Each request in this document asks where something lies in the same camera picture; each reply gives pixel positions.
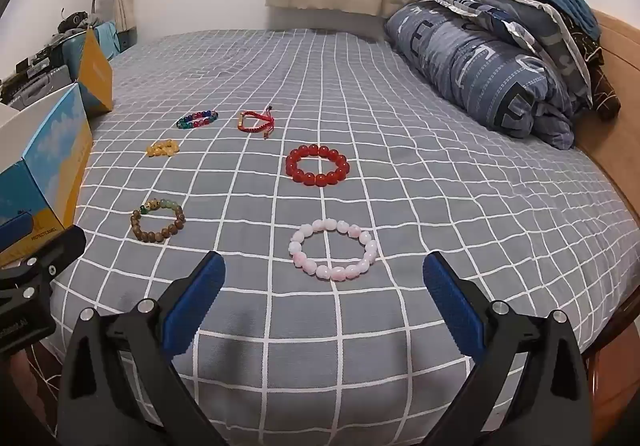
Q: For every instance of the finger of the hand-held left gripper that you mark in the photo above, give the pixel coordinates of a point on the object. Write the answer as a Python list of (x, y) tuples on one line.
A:
[(55, 251)]

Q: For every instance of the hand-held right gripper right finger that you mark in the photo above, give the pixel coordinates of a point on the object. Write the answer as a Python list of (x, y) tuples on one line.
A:
[(457, 308)]

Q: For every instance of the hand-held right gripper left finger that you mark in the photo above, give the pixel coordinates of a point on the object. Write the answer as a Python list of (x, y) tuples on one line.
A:
[(197, 298)]

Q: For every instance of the white cardboard box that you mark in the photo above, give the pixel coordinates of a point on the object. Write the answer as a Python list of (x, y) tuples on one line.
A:
[(55, 146)]

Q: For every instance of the dark patterned cloth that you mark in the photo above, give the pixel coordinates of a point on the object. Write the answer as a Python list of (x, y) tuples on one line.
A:
[(47, 376)]

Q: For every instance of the grey checked bed sheet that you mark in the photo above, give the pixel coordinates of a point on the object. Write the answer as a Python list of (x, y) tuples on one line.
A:
[(400, 226)]

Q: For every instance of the grey suitcase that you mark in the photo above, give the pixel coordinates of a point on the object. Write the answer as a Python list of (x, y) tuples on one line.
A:
[(35, 89)]

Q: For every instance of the dark clutter on suitcase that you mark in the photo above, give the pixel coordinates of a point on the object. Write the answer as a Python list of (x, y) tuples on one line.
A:
[(30, 61)]

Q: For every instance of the teal suitcase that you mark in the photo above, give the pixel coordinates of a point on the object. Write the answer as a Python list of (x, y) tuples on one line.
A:
[(72, 51)]

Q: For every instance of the light blue cloth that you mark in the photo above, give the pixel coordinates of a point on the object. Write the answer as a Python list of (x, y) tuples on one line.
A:
[(107, 39)]

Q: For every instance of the blue striped bolster pillow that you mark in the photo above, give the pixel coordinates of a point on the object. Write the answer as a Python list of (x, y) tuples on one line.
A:
[(475, 66)]

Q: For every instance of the brown patterned pillow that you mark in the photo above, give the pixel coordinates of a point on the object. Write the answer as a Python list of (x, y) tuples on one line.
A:
[(602, 86)]

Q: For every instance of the wooden bed frame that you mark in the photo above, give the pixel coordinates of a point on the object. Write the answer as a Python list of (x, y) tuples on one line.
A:
[(620, 151)]

